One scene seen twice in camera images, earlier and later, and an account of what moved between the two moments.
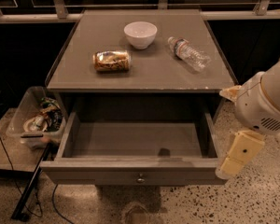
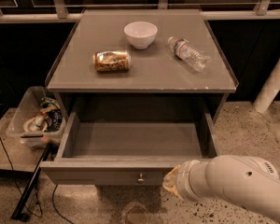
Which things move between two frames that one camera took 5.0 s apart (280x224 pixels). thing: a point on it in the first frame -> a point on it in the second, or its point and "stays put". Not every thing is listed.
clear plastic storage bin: x=39 y=119 stays put
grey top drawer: x=134 y=148 stays put
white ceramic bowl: x=140 y=34 stays put
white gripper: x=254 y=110 -> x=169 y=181
